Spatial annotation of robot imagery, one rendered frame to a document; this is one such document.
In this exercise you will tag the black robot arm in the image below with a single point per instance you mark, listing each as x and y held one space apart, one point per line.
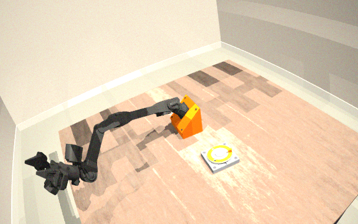
87 170

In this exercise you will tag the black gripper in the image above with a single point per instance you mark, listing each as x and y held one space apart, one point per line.
57 173

